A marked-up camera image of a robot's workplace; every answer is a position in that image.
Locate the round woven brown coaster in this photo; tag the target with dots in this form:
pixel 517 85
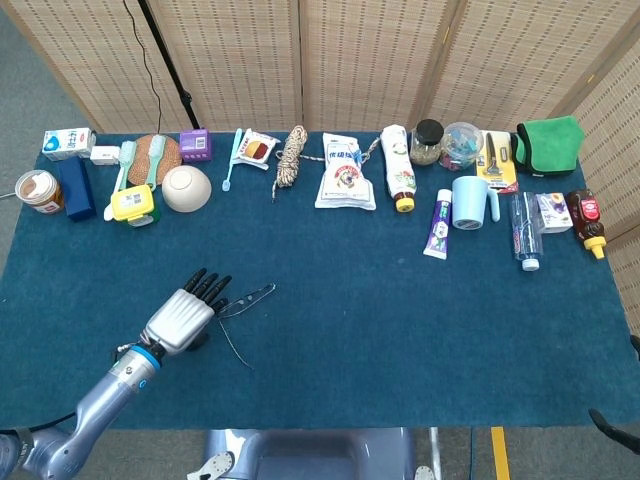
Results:
pixel 142 160

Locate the razor in yellow package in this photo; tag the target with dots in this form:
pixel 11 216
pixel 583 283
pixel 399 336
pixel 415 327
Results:
pixel 495 160

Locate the glass jar black lid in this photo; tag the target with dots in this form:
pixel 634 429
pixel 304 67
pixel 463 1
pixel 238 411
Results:
pixel 426 145

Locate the purple white toothpaste tube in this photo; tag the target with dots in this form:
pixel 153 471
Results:
pixel 438 230

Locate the clear water bottle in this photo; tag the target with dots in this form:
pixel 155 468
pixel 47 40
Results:
pixel 526 235

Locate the white red snack packet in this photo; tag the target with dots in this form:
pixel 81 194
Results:
pixel 256 149

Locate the brown honey bottle yellow cap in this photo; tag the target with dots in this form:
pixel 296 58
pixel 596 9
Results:
pixel 587 215

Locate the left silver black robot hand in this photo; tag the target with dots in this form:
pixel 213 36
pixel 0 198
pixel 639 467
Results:
pixel 180 320

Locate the blue table cloth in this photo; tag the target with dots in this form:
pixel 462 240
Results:
pixel 400 325

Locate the white printed powder bag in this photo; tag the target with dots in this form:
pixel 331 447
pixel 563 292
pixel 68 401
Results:
pixel 345 180

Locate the purple box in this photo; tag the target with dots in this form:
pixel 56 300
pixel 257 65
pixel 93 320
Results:
pixel 195 145

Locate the green folded cloth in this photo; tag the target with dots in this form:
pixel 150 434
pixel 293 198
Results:
pixel 547 145

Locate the white blue milk carton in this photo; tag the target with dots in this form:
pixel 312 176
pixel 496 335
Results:
pixel 67 142

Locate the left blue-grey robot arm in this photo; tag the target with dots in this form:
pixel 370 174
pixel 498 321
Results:
pixel 100 400

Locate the small white box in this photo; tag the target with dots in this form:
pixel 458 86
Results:
pixel 104 155

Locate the mint green brush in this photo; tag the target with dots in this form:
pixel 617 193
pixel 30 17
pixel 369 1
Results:
pixel 156 150
pixel 127 152

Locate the thin-framed eyeglasses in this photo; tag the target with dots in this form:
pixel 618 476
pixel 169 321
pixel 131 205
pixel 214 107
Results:
pixel 248 298

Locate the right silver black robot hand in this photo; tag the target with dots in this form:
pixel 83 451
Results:
pixel 617 430

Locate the small white purple carton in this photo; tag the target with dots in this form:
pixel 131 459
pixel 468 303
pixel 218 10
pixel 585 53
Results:
pixel 554 212

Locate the bamboo folding screen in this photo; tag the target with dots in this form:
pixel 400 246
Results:
pixel 350 60

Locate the beige bowl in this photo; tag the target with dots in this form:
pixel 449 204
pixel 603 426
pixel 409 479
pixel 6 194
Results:
pixel 186 189

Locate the black stand pole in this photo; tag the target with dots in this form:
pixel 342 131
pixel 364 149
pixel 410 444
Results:
pixel 170 65

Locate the clear tub of clips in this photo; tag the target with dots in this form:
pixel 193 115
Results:
pixel 461 145

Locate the dark blue box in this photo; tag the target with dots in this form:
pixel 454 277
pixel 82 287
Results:
pixel 77 192

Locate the white perforated foot plate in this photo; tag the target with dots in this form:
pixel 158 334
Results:
pixel 424 473
pixel 215 465

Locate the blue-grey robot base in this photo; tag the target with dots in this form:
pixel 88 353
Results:
pixel 310 455

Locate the light blue mug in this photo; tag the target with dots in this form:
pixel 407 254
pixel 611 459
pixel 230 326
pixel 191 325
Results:
pixel 469 200

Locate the white table leg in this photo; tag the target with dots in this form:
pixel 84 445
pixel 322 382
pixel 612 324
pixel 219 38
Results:
pixel 435 450

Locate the light blue toothbrush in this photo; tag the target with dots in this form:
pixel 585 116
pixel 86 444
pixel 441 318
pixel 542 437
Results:
pixel 233 155

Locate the green container yellow lid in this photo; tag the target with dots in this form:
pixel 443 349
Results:
pixel 131 200

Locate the white bottle yellow cap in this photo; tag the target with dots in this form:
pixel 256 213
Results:
pixel 398 165

